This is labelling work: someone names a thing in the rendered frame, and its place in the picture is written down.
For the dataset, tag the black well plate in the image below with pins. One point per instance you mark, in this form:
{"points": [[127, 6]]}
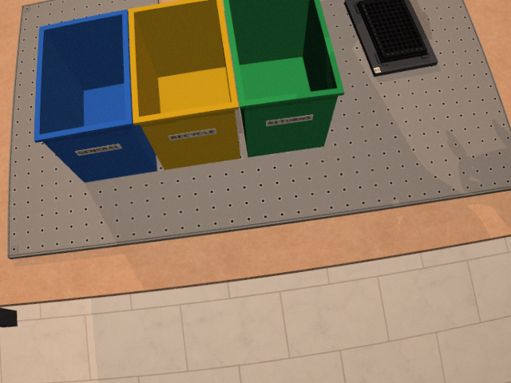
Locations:
{"points": [[386, 22]]}

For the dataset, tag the yellow open-top bin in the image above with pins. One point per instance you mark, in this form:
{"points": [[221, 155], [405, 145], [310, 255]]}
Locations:
{"points": [[177, 63]]}

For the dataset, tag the green bin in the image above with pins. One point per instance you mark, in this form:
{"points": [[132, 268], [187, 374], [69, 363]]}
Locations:
{"points": [[284, 50]]}

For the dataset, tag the grey perforated base plate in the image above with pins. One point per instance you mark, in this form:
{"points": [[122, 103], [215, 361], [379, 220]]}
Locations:
{"points": [[419, 136]]}

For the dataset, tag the blue open-top bin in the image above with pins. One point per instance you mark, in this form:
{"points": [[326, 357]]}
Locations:
{"points": [[80, 81]]}

